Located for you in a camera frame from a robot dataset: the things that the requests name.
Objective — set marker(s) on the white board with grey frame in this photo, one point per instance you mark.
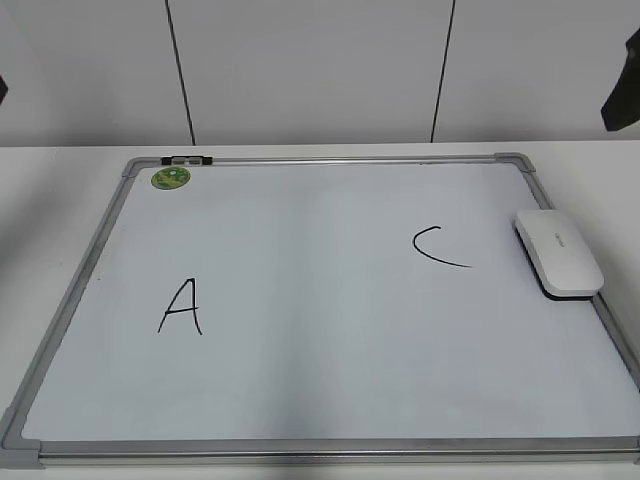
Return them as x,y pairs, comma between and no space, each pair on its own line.
280,310

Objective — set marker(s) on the white rectangular board eraser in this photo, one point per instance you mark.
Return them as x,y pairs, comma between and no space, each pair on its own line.
562,260

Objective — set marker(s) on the round green magnet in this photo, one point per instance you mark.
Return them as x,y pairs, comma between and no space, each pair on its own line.
170,178

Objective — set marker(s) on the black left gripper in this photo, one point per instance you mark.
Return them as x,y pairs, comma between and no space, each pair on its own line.
3,89

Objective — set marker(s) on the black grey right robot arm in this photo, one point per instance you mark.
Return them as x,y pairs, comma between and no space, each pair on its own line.
621,109

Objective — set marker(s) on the black grey marker clip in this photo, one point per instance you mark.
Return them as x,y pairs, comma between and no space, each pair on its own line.
186,160

